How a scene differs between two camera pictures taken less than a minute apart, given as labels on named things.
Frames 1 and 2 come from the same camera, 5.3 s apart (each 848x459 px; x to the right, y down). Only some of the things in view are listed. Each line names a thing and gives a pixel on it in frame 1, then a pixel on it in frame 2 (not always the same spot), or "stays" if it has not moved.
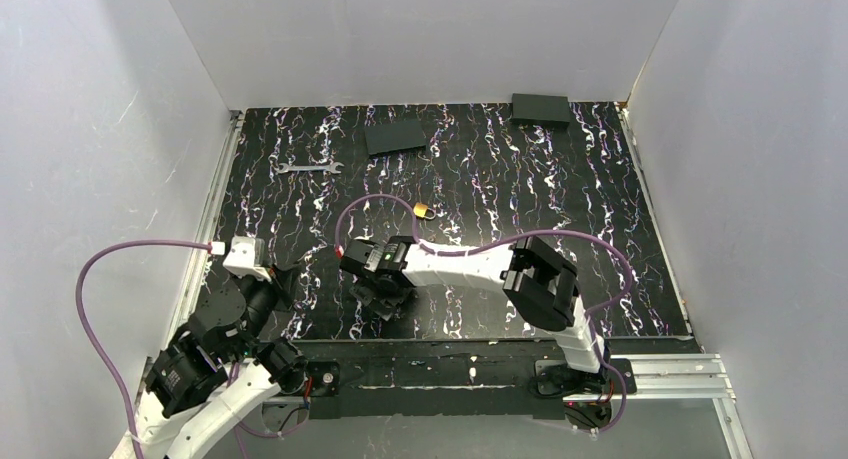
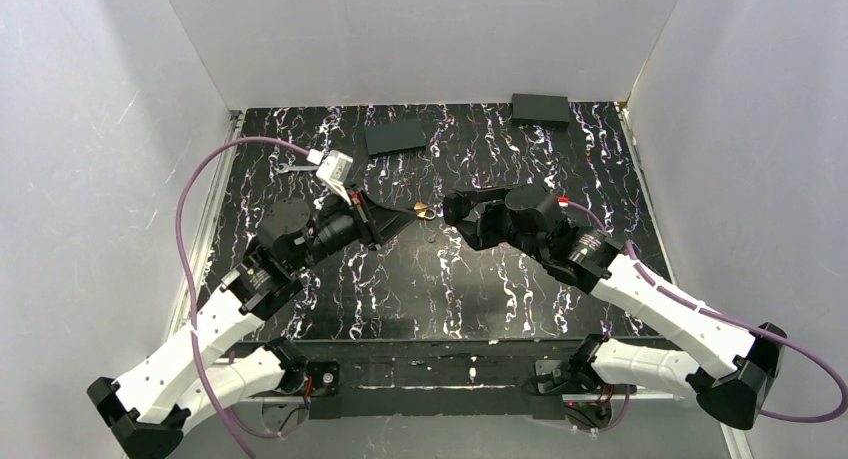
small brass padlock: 420,210 stays
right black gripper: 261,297 to 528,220
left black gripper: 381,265 to 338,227
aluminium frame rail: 197,277 stays
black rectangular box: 540,110 stays
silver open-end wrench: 286,168 stays
